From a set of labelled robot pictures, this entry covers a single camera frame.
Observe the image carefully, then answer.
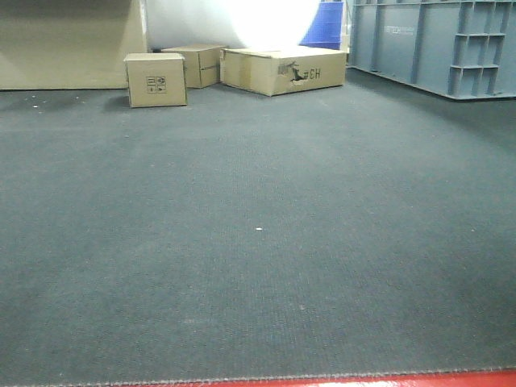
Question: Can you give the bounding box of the middle cardboard box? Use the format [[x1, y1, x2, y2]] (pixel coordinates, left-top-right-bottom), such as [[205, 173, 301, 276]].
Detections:
[[160, 44, 226, 89]]

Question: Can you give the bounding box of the wide flat cardboard box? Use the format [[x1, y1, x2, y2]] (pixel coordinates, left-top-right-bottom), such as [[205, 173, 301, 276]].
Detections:
[[220, 46, 347, 97]]

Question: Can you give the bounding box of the grey plastic crate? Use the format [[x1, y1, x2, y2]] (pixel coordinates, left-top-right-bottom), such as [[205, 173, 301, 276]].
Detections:
[[349, 1, 515, 100]]

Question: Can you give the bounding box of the large beige cardboard panel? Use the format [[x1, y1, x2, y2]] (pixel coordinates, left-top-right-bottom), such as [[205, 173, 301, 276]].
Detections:
[[1, 1, 148, 90]]

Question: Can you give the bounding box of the small cardboard box with symbols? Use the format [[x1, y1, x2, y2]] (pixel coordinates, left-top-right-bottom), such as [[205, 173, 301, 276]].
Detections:
[[124, 53, 188, 108]]

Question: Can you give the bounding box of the blue plastic bin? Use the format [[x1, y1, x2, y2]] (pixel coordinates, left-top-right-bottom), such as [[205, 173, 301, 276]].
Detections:
[[299, 1, 344, 50]]

